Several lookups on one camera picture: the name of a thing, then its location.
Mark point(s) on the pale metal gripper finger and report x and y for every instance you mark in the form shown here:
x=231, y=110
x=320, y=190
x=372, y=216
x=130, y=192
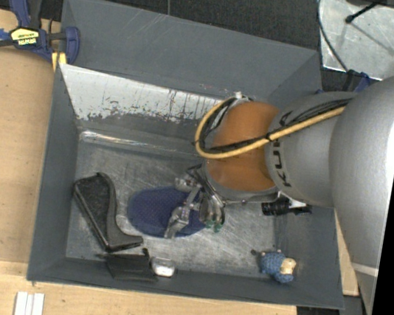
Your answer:
x=171, y=228
x=184, y=220

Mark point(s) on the dark blue round cloth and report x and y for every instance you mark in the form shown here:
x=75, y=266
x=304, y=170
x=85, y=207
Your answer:
x=152, y=213

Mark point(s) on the small silver oval case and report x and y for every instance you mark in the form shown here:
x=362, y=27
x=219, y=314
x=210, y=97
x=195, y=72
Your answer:
x=163, y=267

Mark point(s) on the black curved flat piece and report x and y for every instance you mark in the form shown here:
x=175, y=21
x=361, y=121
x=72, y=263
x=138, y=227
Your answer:
x=105, y=205

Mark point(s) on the blue knitted toy animal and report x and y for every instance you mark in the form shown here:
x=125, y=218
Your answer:
x=274, y=266

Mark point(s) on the grey metal bin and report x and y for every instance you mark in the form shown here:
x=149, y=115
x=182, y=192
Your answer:
x=169, y=55

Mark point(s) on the pale wood board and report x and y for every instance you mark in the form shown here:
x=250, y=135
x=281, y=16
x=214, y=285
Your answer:
x=6, y=158

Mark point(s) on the black cylinder on white bracket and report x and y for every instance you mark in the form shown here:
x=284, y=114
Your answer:
x=275, y=206

